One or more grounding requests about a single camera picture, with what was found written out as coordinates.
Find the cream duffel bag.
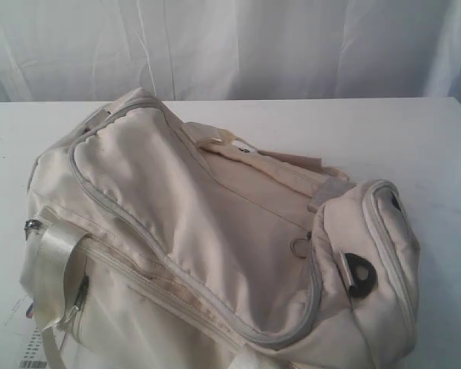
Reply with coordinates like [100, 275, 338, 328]
[20, 88, 420, 368]

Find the white backdrop curtain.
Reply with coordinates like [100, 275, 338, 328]
[0, 1, 461, 101]

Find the printed paper sheet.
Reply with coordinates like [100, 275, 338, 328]
[5, 295, 49, 368]

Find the black plastic D-ring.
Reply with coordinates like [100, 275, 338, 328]
[345, 252, 376, 299]

